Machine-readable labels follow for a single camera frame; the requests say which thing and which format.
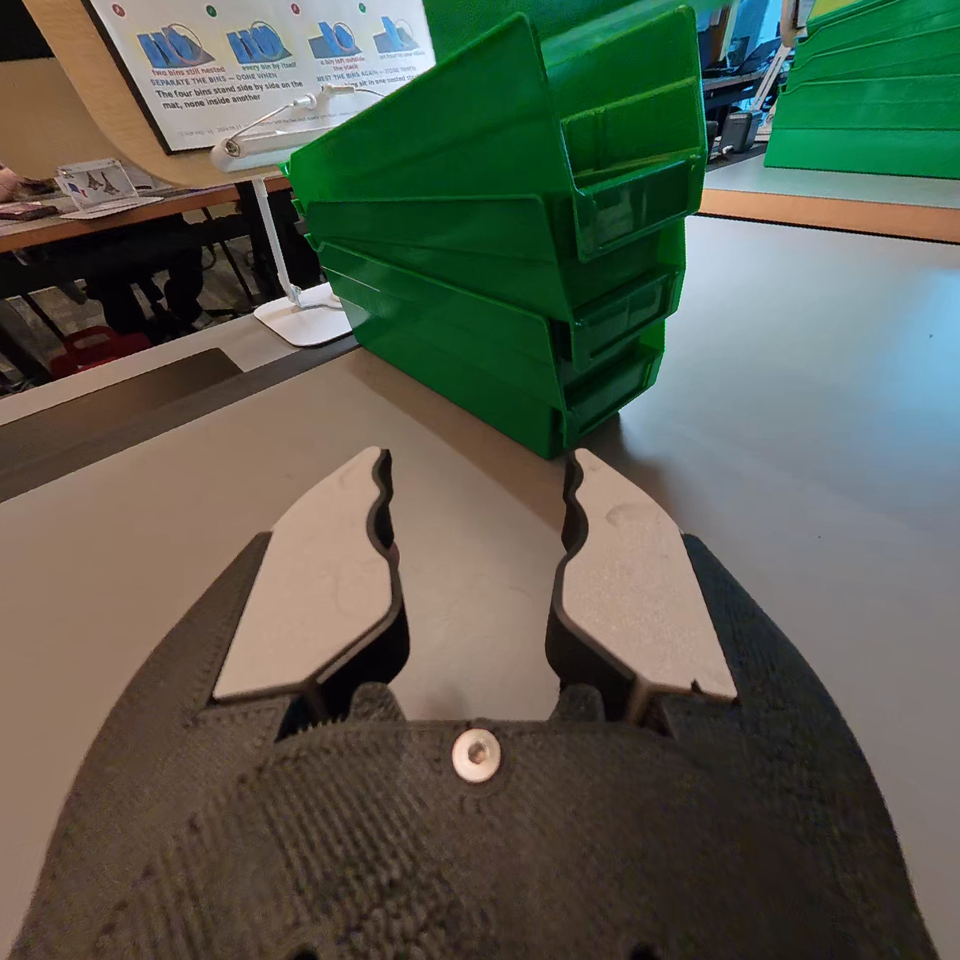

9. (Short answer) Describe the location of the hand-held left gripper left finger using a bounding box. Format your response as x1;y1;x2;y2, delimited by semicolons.
212;447;411;721

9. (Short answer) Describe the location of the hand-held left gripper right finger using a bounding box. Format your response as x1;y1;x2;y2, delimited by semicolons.
545;448;738;725

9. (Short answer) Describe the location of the green plastic bin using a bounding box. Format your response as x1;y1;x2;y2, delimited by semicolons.
306;236;685;370
330;285;663;461
298;191;690;324
322;262;669;415
287;6;708;265

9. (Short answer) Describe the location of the grey desk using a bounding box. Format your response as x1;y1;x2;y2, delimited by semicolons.
0;172;960;960

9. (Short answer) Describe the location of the white board stand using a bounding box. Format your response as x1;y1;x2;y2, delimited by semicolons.
208;81;399;348

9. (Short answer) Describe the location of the red container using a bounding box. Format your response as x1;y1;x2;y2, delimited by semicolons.
47;324;156;385

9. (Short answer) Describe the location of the wooden background table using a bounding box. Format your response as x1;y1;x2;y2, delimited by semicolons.
0;176;295;254

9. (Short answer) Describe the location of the small clear card stand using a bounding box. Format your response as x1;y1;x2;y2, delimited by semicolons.
54;157;145;220

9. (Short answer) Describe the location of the stack of green bins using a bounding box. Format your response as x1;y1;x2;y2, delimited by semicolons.
763;0;960;182

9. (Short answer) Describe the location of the printed instruction sheet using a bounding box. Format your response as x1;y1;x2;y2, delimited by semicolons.
81;0;438;156

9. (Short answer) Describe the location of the wooden instruction board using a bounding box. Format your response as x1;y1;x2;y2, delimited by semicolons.
22;0;441;190

